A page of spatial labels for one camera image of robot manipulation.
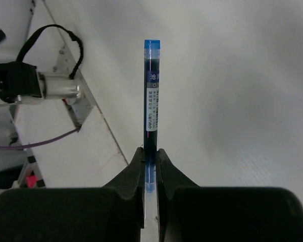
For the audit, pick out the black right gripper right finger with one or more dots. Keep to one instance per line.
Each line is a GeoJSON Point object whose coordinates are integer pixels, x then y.
{"type": "Point", "coordinates": [189, 212]}

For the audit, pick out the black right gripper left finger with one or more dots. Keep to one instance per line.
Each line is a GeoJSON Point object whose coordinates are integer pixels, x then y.
{"type": "Point", "coordinates": [113, 212]}

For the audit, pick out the blue refill pen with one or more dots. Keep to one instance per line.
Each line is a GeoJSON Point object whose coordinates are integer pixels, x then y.
{"type": "Point", "coordinates": [151, 109]}

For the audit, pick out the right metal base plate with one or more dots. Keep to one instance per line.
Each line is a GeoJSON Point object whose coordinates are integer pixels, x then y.
{"type": "Point", "coordinates": [80, 106]}

